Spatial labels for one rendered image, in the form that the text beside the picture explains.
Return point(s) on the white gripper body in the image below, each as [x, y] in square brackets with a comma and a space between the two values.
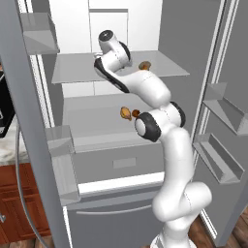
[98, 56]

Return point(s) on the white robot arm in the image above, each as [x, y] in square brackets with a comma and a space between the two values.
[176, 155]

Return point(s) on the brown mushroom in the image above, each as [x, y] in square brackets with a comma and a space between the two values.
[144, 65]
[135, 113]

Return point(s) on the orange chicken drumstick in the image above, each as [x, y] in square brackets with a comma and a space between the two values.
[125, 113]

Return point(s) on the grey glass fridge shelf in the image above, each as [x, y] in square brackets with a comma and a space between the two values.
[77, 66]

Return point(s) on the grey fridge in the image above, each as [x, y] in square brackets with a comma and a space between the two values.
[97, 29]

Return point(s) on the small grey door bin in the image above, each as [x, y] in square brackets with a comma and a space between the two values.
[38, 35]

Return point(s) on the grey left fridge door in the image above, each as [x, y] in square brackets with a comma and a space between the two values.
[30, 129]

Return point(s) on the grey fridge door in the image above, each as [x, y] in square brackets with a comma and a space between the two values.
[231, 48]
[30, 129]

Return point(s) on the black countertop appliance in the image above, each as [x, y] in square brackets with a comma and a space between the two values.
[5, 109]

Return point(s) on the grey fridge crisper drawer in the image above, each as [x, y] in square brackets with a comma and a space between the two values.
[97, 164]

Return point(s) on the tall grey door bin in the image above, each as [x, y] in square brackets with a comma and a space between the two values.
[63, 161]

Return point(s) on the grey right fridge door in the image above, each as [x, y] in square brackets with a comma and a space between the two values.
[231, 48]

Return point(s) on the red-brown wooden cupboard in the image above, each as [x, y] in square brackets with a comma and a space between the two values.
[22, 206]

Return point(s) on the grey freezer drawer front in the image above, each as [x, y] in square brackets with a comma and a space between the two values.
[109, 229]

